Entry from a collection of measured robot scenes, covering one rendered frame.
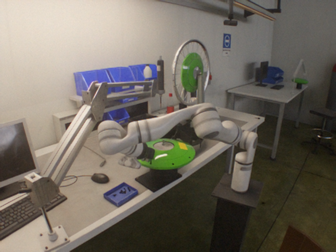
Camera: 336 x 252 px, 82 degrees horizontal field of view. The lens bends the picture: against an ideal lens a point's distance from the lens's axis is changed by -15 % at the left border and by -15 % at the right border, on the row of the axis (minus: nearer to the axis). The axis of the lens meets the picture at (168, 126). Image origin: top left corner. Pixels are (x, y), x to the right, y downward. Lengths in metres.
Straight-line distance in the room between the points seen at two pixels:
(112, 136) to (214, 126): 0.31
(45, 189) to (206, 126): 0.55
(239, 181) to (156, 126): 0.64
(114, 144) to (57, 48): 1.15
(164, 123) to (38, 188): 0.45
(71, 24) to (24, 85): 0.55
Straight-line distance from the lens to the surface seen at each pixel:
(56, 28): 1.71
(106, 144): 0.67
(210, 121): 0.70
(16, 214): 1.09
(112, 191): 1.11
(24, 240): 1.00
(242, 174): 1.17
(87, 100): 0.85
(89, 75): 1.80
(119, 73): 1.95
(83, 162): 1.40
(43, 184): 0.78
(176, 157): 1.04
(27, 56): 1.63
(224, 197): 1.18
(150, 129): 0.67
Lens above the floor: 1.57
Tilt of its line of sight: 20 degrees down
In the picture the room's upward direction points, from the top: straight up
